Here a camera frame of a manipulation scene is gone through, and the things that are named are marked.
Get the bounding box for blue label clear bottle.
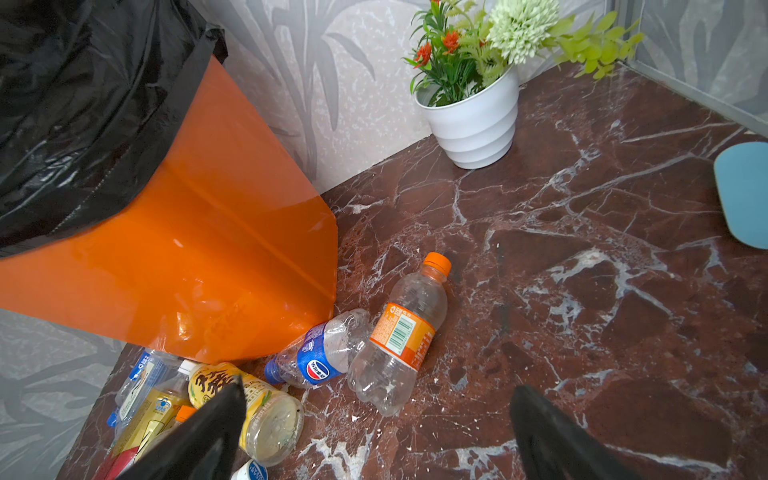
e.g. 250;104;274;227
107;349;181;435

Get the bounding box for yellow label tea bottle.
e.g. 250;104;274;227
179;360;304;467

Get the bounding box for red yellow tea bottle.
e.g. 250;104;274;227
95;360;195;479

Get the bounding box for orange cap clear bottle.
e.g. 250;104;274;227
347;252;452;417

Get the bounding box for orange label clear bottle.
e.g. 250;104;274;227
135;406;197;461

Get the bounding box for teal silicone spatula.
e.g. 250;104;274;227
714;141;767;250

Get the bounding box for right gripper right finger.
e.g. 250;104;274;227
509;385;639;479

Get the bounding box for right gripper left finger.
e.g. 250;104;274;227
119;376;246;480

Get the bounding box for orange trash bin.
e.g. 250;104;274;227
1;60;338;364

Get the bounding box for blue label water bottle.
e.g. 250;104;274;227
230;460;269;480

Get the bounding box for black bin liner bag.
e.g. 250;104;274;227
1;1;227;257

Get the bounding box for white potted artificial flowers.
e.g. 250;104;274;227
407;1;644;170

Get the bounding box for small pepsi bottle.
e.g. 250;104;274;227
264;308;373;389

